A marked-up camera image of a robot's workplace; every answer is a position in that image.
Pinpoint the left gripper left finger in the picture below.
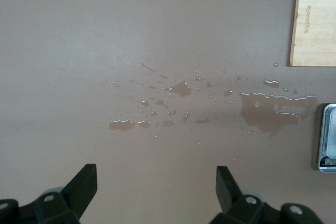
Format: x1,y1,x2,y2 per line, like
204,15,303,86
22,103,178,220
35,163,98,224

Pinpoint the wooden cutting board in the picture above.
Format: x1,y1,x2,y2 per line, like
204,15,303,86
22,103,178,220
289,0,336,67

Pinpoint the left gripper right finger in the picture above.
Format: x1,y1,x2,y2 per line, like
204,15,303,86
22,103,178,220
209,165,266,224

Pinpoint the brown table mat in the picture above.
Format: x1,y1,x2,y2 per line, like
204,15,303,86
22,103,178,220
0,0,336,224

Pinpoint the silver kitchen scale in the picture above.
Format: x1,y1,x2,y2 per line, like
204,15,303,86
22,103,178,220
312,102,336,174

